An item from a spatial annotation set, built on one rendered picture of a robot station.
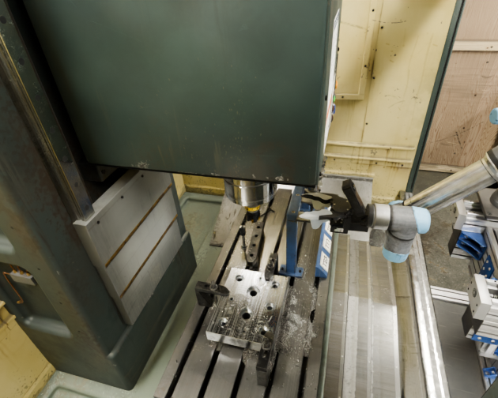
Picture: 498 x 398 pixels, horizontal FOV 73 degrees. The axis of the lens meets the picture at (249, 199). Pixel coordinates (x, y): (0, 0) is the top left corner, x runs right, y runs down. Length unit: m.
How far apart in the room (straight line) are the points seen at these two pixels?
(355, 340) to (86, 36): 1.35
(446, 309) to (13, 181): 2.24
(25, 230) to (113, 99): 0.40
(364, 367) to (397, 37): 1.43
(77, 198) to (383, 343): 1.23
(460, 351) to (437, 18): 1.68
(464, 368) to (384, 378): 0.81
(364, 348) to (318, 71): 1.11
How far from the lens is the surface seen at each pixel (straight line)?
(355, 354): 1.49
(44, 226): 1.02
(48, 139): 0.95
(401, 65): 1.88
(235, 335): 1.20
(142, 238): 1.32
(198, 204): 2.42
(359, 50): 1.84
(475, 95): 3.79
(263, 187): 0.92
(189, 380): 1.26
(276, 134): 0.76
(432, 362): 1.47
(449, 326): 2.36
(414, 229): 1.05
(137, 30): 0.80
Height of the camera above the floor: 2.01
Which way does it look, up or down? 37 degrees down
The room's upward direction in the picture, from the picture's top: 4 degrees counter-clockwise
